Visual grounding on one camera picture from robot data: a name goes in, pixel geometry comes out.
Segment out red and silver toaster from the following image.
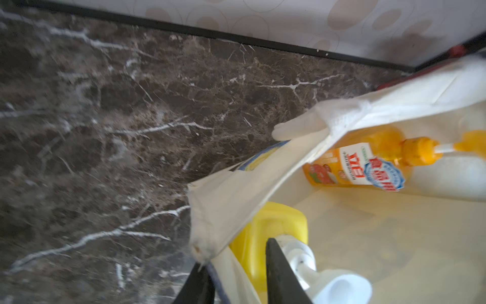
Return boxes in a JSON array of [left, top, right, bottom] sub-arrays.
[[376, 44, 485, 91]]

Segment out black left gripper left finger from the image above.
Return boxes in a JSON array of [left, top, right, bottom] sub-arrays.
[[172, 263, 215, 304]]

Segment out yellow pump dish soap bottle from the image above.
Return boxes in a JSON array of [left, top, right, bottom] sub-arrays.
[[230, 202, 372, 303]]

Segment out cream starry night tote bag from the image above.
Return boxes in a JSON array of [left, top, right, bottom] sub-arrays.
[[187, 53, 485, 303]]

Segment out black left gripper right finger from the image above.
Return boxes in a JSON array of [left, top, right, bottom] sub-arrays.
[[265, 238, 312, 304]]

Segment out orange pump dish soap bottle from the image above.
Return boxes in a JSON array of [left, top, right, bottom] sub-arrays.
[[302, 125, 485, 192]]

